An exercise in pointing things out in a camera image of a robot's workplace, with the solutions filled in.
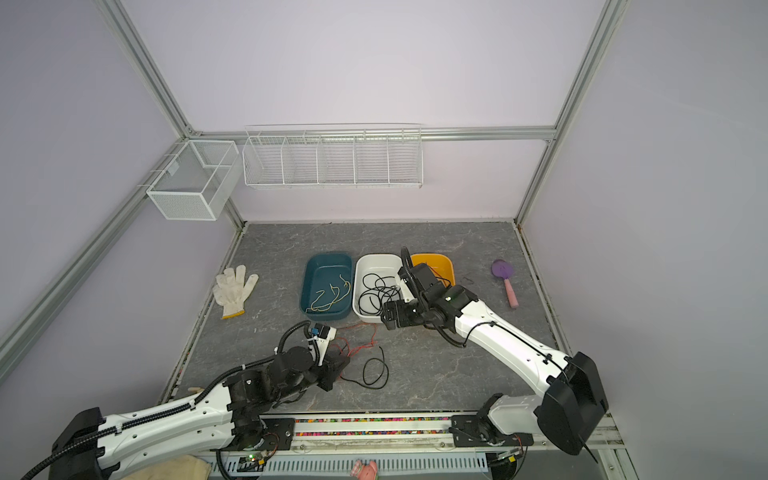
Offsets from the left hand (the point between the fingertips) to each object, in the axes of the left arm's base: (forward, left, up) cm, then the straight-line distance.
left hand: (348, 365), depth 77 cm
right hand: (+10, -13, +6) cm, 18 cm away
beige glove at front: (-19, +38, -7) cm, 43 cm away
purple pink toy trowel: (+32, -53, -8) cm, 63 cm away
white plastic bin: (+37, -10, -7) cm, 39 cm away
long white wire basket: (+62, +5, +20) cm, 65 cm away
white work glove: (+31, +43, -9) cm, 53 cm away
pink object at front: (-22, -4, -5) cm, 23 cm away
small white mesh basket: (+57, +49, +18) cm, 77 cm away
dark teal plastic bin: (+29, +9, -7) cm, 31 cm away
